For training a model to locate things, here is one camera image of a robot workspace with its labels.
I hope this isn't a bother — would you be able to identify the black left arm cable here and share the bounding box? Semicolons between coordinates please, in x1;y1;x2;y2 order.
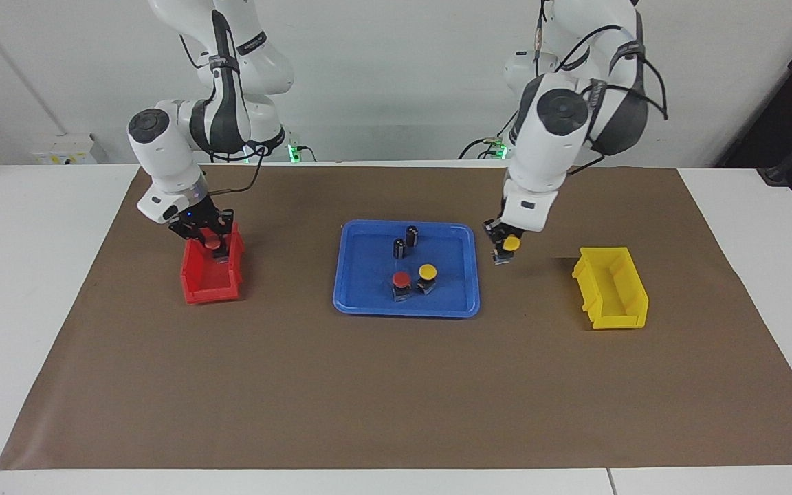
537;0;669;176

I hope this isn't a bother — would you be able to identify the red plastic bin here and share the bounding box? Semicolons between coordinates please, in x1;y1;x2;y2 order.
181;222;245;305

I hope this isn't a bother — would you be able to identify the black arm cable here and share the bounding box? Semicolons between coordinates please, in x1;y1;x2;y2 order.
537;0;669;176
179;31;266;200

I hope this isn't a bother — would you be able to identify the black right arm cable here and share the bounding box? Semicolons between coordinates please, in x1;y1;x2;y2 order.
179;31;266;200

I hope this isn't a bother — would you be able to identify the black base cable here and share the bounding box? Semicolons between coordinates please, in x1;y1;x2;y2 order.
458;110;519;161
279;131;316;164

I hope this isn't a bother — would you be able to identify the yellow plastic bin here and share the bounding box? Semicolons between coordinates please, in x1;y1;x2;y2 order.
572;247;650;330

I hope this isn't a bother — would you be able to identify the brown paper mat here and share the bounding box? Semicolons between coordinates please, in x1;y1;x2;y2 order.
0;165;792;471

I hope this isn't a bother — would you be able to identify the white wall socket box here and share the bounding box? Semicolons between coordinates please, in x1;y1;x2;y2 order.
30;133;98;165

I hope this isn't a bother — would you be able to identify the blue plastic tray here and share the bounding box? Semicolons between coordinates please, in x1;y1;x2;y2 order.
333;219;481;318

